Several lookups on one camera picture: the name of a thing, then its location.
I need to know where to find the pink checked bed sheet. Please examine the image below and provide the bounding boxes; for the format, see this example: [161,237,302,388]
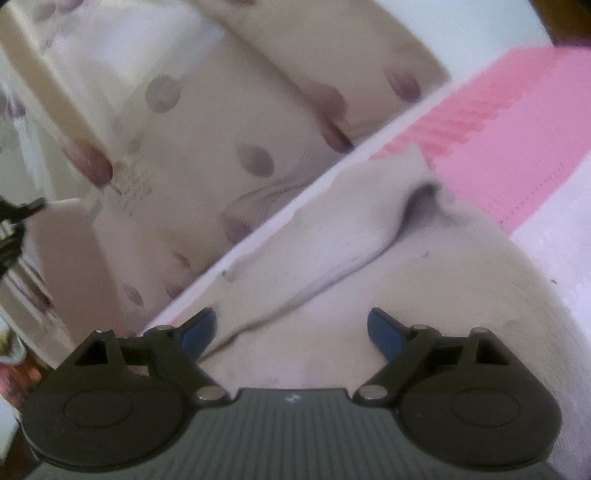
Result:
[139,46,591,480]

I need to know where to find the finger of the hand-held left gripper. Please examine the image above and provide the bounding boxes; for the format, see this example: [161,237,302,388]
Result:
[0,196,48,278]

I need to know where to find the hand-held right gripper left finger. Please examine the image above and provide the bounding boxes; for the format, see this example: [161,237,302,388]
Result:
[74,307,232,407]

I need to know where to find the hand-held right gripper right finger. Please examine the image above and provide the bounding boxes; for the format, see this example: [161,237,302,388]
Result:
[353,307,505,407]

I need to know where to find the brown wooden door frame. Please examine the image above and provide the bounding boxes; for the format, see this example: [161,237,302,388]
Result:
[538,0,591,48]

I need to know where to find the white knitted sock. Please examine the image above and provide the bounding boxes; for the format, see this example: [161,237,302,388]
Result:
[198,148,574,462]

